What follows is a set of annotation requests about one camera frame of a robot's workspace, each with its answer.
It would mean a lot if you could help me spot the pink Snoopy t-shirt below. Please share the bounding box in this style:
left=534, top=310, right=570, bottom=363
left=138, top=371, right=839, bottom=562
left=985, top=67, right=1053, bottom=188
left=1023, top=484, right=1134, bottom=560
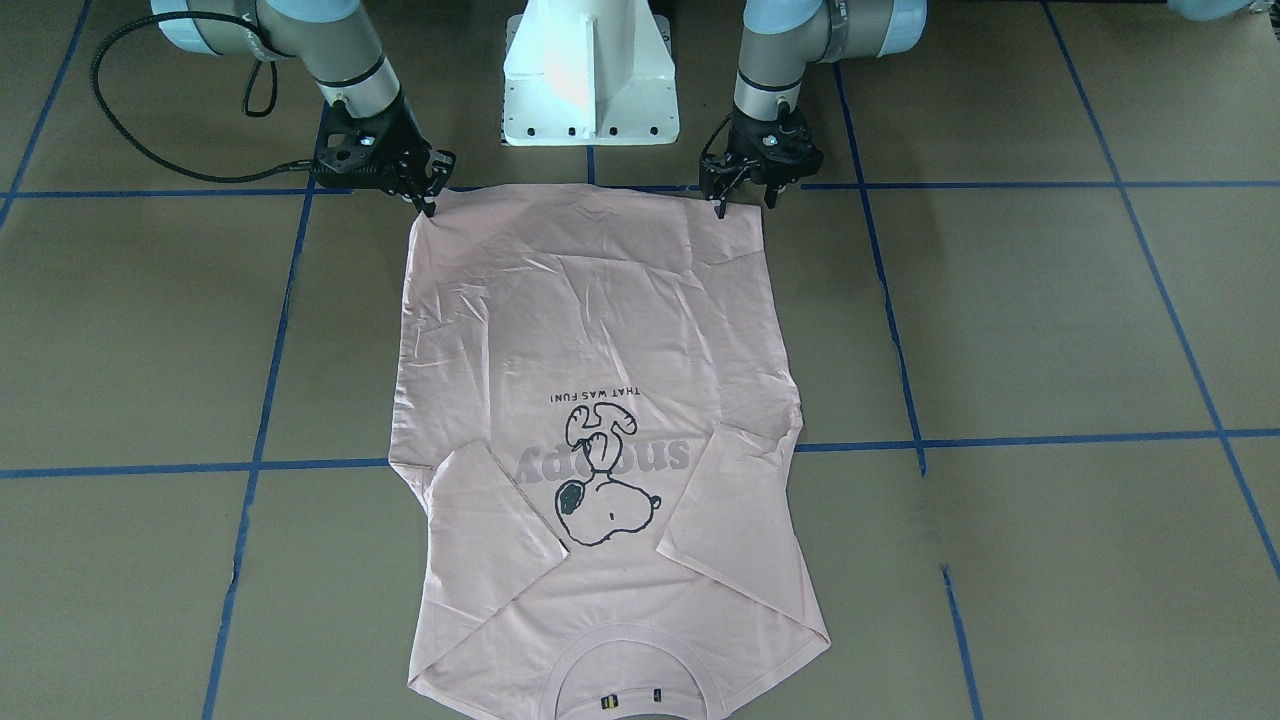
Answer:
left=389, top=184, right=831, bottom=719

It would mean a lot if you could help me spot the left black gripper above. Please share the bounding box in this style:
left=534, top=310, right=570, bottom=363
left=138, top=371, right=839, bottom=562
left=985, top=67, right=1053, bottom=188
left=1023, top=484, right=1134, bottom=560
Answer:
left=699, top=105, right=824, bottom=220

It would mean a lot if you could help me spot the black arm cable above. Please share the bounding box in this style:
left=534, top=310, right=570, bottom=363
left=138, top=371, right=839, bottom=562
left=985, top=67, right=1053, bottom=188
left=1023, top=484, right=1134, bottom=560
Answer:
left=698, top=115, right=736, bottom=176
left=90, top=10, right=321, bottom=186

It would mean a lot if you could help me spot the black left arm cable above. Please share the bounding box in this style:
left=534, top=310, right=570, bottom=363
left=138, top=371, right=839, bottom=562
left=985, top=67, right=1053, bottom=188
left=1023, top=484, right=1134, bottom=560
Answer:
left=698, top=115, right=736, bottom=176

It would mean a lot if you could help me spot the white metal mount base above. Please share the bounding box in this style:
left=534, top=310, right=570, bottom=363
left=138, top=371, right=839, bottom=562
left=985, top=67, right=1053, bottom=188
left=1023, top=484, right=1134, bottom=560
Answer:
left=500, top=1, right=681, bottom=147

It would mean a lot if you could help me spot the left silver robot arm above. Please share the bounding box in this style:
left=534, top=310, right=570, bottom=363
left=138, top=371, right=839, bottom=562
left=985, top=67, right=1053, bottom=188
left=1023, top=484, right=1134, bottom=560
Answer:
left=699, top=1, right=928, bottom=219

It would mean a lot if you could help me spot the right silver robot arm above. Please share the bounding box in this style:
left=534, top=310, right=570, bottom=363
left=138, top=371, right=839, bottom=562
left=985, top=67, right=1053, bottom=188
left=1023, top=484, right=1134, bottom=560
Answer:
left=150, top=1, right=456, bottom=217

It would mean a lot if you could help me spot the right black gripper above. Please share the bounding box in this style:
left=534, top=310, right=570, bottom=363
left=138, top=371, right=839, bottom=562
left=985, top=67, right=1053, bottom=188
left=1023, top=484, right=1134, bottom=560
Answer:
left=310, top=95, right=457, bottom=218

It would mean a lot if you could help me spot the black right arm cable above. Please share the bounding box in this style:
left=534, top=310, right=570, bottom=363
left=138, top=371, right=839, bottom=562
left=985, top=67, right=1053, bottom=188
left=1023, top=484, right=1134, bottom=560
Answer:
left=90, top=10, right=321, bottom=186

